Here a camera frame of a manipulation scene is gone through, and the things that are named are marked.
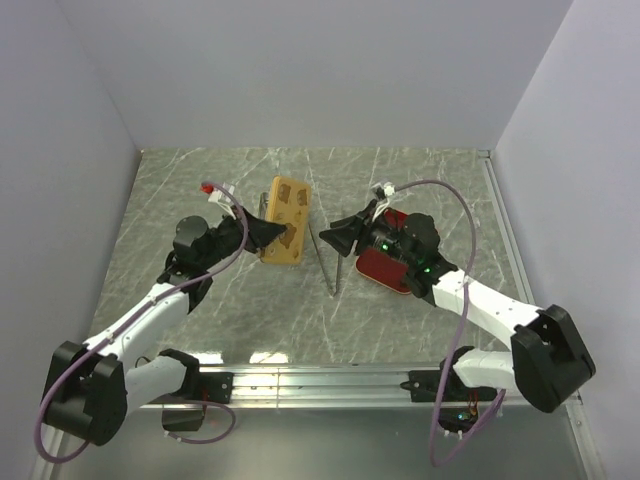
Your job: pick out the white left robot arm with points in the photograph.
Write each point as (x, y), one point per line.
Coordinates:
(125, 341)

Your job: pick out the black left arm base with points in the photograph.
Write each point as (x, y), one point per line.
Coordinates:
(187, 412)

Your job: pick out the red tin tray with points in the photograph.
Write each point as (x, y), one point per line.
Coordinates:
(379, 254)

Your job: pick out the gold tin box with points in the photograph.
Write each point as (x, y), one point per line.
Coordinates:
(263, 205)

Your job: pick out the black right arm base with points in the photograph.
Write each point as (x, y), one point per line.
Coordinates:
(460, 404)

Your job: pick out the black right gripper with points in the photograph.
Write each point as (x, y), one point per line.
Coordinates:
(343, 233)

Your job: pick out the silver tin lid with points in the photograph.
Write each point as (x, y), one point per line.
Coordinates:
(288, 204)

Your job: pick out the aluminium right rail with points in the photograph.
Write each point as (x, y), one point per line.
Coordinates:
(512, 249)

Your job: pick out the aluminium front rail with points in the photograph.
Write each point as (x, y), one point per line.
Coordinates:
(253, 387)

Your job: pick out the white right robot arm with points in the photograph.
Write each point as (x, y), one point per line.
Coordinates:
(545, 359)

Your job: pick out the aluminium rail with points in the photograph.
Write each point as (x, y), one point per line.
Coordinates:
(512, 249)
(253, 387)

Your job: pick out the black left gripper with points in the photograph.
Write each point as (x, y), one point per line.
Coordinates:
(261, 233)

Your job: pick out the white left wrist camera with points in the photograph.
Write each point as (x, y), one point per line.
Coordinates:
(216, 195)

